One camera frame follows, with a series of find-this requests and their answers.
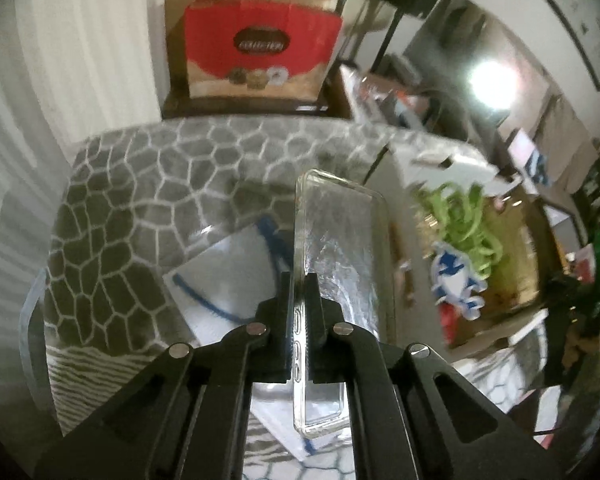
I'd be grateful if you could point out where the dark wooden stand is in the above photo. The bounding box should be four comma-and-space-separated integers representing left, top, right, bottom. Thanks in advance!
161, 92, 353, 122

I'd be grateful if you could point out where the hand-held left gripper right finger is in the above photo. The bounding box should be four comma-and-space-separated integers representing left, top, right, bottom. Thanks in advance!
305, 272, 563, 480

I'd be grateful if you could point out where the white face mask packet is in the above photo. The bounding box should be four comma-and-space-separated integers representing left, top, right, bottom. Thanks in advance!
162, 220, 356, 461

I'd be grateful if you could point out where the green cable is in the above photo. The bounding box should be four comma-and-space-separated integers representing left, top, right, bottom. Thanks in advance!
417, 182, 506, 281

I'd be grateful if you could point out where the white curtain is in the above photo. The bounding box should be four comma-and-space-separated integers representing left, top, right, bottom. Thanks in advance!
0, 0, 171, 411

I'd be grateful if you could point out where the clear plastic bin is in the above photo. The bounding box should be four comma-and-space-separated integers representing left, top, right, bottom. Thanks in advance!
20, 270, 51, 386

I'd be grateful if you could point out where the whale sticker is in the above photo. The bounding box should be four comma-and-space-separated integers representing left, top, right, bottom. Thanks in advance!
427, 240, 488, 321

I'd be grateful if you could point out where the brown sofa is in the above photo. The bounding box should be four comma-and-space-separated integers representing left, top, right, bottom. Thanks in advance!
405, 0, 600, 196

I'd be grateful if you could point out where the red cable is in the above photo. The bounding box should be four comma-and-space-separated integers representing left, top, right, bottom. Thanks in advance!
437, 305, 462, 342

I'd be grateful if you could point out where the clear phone case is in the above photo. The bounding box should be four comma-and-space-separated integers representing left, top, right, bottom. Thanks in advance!
294, 168, 398, 438

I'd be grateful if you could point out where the framed wall painting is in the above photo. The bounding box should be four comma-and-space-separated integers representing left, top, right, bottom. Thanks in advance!
512, 0, 600, 92

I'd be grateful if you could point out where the red gift bag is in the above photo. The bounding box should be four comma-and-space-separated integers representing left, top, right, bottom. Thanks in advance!
184, 0, 344, 101

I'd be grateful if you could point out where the open box of clutter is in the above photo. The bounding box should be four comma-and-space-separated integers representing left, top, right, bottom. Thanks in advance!
340, 55, 441, 131

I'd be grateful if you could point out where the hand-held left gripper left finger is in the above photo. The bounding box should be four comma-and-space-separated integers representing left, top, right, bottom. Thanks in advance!
32, 271, 298, 480

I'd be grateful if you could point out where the white cardboard box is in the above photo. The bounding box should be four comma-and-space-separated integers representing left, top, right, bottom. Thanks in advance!
375, 135, 571, 361

